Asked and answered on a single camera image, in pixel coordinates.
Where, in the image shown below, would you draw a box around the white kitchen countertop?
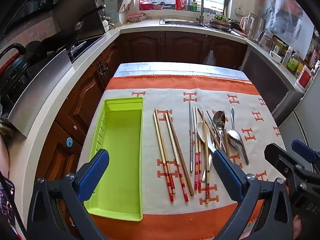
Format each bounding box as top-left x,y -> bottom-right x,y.
7,17 -> 310,230

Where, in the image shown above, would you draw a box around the white plastic bottle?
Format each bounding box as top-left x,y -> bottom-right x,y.
282,45 -> 293,68

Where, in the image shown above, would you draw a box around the stainless steel splash panel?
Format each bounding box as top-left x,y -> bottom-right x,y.
7,49 -> 73,138

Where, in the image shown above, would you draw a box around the metal fork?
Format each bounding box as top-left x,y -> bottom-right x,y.
229,108 -> 239,148

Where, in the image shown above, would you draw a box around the wide oval metal spoon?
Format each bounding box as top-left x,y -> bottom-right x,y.
226,129 -> 250,165

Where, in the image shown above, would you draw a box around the thin tapered metal chopstick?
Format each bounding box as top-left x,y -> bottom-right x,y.
206,110 -> 224,145

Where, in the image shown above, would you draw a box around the small white dish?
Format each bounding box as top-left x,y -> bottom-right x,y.
269,51 -> 282,63

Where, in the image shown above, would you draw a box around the wooden cutting board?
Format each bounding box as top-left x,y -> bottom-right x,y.
117,0 -> 137,13

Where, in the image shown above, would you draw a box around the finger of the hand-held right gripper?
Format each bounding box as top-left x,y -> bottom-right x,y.
291,139 -> 320,173
264,143 -> 308,188

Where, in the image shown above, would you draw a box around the small metal spoon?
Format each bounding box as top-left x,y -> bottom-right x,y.
215,120 -> 227,153

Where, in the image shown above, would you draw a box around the white electric kettle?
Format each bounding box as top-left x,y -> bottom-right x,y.
239,12 -> 255,34

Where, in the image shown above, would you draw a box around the brown wooden kitchen cabinets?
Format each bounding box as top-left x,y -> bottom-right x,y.
41,30 -> 249,180

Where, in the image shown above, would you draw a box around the steel sink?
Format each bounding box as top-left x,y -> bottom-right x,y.
159,17 -> 208,28

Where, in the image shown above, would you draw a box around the large metal spoon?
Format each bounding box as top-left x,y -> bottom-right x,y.
202,110 -> 227,182

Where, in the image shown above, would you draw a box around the black pot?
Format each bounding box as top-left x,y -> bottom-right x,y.
26,40 -> 52,60

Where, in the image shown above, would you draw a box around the red-ended bamboo chopstick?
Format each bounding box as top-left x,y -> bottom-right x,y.
195,106 -> 202,194
165,113 -> 189,202
193,106 -> 199,190

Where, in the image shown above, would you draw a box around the white cups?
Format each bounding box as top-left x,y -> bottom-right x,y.
100,15 -> 112,33

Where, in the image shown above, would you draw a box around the grey refrigerator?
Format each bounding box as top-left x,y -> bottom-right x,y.
276,75 -> 320,155

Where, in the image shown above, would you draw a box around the orange and beige printed blanket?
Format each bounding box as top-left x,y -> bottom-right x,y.
76,74 -> 290,240

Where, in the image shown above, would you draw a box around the black frying pan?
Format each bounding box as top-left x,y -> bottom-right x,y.
51,4 -> 107,42

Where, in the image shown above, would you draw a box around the glass teapot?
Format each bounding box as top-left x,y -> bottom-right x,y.
257,29 -> 275,52

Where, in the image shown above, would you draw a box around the gas stove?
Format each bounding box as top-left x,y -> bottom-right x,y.
67,36 -> 104,63

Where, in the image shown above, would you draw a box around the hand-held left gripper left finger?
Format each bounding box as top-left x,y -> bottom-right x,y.
26,149 -> 110,240

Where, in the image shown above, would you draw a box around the cutlery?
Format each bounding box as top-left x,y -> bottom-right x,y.
153,113 -> 174,202

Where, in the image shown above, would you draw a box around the black pressure cooker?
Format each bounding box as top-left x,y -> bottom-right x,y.
0,43 -> 50,105

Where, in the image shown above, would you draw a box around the grey steel appliance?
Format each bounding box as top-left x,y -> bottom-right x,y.
239,46 -> 304,120

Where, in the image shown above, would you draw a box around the person's right hand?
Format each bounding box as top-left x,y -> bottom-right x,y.
293,216 -> 303,239

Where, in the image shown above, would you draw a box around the white jug red label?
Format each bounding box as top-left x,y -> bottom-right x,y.
295,64 -> 314,92

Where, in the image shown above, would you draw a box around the green plastic utensil tray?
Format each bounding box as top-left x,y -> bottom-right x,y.
84,96 -> 145,222

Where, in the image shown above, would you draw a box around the black range hood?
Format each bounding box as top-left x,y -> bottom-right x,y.
0,0 -> 108,45

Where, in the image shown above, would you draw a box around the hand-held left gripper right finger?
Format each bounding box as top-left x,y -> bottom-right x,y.
212,149 -> 294,240

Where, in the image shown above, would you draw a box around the black-banded bamboo chopstick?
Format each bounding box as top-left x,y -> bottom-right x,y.
201,112 -> 210,204

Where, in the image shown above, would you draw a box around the hanging plastic bag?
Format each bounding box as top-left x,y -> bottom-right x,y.
203,49 -> 217,65

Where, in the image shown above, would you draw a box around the wooden handled metal utensil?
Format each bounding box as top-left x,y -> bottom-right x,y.
222,129 -> 230,157

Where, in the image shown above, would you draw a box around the steel faucet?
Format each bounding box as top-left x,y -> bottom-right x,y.
193,0 -> 205,24

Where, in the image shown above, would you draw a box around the steel kettle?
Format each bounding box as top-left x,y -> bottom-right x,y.
250,16 -> 267,43

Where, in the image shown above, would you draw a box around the basin of green vegetables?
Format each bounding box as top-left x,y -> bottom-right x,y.
207,15 -> 232,30

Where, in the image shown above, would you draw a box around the clear plastic wall sheet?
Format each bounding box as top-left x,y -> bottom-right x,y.
264,0 -> 315,58

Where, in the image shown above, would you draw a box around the white ceramic spoon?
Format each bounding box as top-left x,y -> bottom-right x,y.
196,121 -> 217,154

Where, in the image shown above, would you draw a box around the green labelled oil bottle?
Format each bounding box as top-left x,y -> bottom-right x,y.
287,52 -> 306,74

